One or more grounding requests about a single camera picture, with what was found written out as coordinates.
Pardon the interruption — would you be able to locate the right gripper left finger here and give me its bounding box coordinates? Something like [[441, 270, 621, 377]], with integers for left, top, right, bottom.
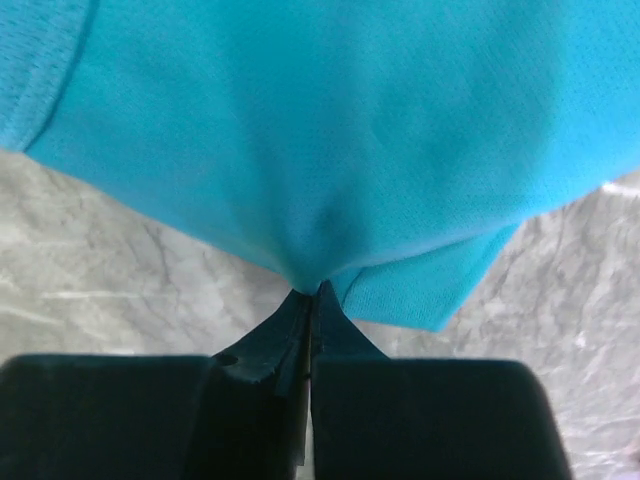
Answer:
[[1, 293, 311, 479]]

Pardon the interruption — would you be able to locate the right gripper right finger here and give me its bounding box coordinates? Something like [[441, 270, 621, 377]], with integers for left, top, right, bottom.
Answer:
[[310, 284, 571, 479]]

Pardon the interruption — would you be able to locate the teal t shirt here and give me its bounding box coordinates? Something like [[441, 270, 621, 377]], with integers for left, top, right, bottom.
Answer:
[[1, 1, 639, 331]]

